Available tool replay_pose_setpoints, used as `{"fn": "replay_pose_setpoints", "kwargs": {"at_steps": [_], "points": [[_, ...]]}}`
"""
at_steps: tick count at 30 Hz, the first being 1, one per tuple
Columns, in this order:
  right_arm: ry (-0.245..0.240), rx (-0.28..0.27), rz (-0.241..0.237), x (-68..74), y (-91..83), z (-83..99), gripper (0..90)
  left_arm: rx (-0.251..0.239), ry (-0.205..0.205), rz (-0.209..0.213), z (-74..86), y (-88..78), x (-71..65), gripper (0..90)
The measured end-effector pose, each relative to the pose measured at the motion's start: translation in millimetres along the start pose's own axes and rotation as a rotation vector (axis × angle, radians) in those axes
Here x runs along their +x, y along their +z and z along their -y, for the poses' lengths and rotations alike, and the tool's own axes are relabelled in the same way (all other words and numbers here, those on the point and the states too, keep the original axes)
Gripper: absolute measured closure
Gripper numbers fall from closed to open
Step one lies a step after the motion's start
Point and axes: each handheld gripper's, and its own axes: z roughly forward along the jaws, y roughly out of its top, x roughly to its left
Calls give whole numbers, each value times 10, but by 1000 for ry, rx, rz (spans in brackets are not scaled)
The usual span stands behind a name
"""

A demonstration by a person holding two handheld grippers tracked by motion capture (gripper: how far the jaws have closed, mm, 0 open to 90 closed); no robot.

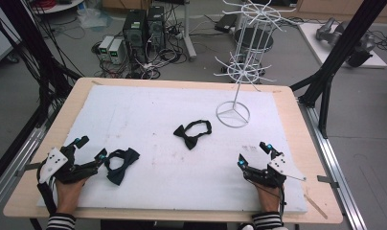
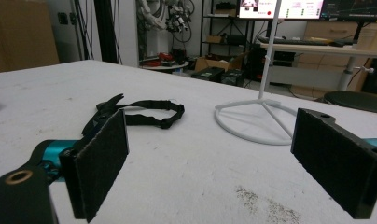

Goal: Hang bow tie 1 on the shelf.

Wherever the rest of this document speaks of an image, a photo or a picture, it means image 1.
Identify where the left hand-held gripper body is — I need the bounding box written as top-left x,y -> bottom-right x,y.
37,145 -> 102,186

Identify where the grey table leg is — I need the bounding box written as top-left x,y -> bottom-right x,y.
181,0 -> 197,61

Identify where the black round stool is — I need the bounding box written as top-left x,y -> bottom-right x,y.
234,27 -> 275,55

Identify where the white power supply unit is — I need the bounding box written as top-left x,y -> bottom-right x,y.
108,37 -> 127,65
98,34 -> 115,56

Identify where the black metal frame post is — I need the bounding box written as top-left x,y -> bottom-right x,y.
0,0 -> 83,128
290,0 -> 387,140

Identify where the thin wooden stick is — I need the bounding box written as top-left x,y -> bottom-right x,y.
304,193 -> 329,220

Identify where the white foam mat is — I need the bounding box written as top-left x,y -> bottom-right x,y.
36,84 -> 309,215

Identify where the white cabinet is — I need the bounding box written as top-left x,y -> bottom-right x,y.
0,0 -> 22,64

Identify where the left hand-held gripper black cable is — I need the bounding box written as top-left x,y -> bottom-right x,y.
36,166 -> 60,216

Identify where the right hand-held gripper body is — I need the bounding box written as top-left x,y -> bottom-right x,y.
243,152 -> 307,190

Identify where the grey metal clamp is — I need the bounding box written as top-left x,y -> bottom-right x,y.
316,174 -> 340,190
14,162 -> 42,178

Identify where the person's right hand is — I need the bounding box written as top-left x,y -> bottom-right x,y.
257,185 -> 284,215

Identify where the wooden table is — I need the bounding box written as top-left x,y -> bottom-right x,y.
3,77 -> 344,224

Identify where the slim black computer tower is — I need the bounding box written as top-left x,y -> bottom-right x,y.
147,5 -> 167,52

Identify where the black bow tie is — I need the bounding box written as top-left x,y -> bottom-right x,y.
172,119 -> 213,151

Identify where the white floor board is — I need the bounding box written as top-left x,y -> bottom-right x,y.
297,22 -> 387,69

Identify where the clear plastic bag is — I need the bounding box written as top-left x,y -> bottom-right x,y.
77,8 -> 113,31

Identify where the white wire display rack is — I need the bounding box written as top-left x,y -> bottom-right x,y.
213,0 -> 300,128

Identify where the navy bow tie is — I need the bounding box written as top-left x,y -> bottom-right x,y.
103,147 -> 141,187

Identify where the round white table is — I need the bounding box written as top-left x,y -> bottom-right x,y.
32,0 -> 84,15

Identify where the tangle of floor cables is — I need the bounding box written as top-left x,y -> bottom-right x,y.
91,41 -> 189,81

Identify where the person's left hand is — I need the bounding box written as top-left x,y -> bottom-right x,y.
56,176 -> 89,216

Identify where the aluminium rail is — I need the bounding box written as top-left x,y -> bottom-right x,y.
0,126 -> 48,210
298,99 -> 369,230

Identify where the large black computer tower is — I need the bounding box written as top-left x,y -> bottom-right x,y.
123,9 -> 148,64

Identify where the flat black device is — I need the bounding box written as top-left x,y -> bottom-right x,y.
215,12 -> 238,34

